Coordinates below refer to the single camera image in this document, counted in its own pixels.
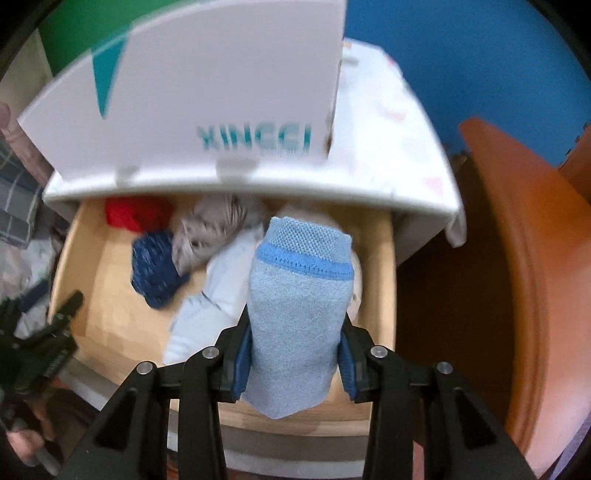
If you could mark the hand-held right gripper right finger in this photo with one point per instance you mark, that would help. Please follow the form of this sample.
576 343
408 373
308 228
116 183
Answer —
348 369

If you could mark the white shoe box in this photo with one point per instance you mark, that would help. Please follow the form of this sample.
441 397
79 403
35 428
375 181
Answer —
207 83

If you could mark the pale bluish white underwear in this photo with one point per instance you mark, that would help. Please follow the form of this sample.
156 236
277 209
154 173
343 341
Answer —
226 281

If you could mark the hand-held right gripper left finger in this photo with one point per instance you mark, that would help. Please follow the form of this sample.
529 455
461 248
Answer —
240 364

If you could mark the wooden drawer grey front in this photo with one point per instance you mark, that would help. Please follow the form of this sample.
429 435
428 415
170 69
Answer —
115 286

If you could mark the grey nightstand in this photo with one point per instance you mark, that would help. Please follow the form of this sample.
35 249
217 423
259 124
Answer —
418 240

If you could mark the person's left hand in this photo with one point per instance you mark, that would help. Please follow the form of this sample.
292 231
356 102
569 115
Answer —
18 445

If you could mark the light blue sock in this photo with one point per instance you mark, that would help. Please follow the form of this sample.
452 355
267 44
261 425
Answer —
295 332

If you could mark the grey striped underwear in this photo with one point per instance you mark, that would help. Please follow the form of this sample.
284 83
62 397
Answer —
207 230

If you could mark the blue foam mat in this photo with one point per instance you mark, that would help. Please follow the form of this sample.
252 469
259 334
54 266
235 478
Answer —
461 60

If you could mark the red underwear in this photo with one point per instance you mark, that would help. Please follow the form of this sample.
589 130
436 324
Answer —
138 214

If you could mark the green foam mat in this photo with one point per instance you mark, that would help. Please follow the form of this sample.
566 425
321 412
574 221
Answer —
83 32

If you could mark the grey plaid blanket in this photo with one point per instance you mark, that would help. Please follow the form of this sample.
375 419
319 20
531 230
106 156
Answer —
14 207

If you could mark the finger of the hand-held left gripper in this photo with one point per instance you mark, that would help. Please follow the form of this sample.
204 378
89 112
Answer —
32 295
67 314

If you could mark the navy printed underwear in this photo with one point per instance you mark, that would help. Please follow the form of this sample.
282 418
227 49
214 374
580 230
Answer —
154 267

